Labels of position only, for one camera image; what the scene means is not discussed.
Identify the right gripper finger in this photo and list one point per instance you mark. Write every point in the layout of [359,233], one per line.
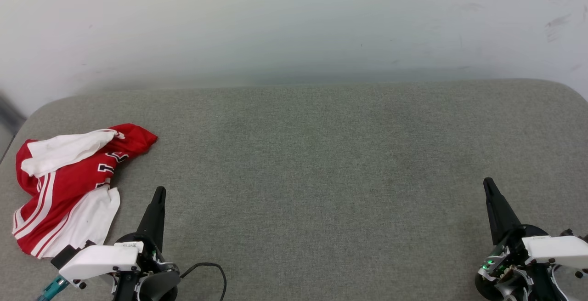
[500,213]

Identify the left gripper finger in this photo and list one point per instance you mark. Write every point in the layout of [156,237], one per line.
[155,218]

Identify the right wrist camera white housing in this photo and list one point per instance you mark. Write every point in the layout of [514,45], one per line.
[556,248]

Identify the wrist black camera module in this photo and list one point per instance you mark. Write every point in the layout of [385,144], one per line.
[572,234]
[66,255]

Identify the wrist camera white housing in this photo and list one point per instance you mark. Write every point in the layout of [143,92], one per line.
[98,260]
[556,248]

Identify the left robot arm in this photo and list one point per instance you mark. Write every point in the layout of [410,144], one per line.
[156,288]

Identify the red and white jersey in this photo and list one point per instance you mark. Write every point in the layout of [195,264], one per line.
[69,186]

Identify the left wrist camera white housing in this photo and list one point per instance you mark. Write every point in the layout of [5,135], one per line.
[98,260]

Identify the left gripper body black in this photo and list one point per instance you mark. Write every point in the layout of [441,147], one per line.
[149,258]

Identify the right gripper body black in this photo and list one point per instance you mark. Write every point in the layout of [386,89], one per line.
[512,251]

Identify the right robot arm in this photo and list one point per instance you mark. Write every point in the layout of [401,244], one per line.
[542,287]

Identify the left wrist black camera module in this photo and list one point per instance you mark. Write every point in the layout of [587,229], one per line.
[66,255]

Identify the right wrist black camera module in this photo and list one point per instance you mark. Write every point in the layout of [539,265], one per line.
[572,234]

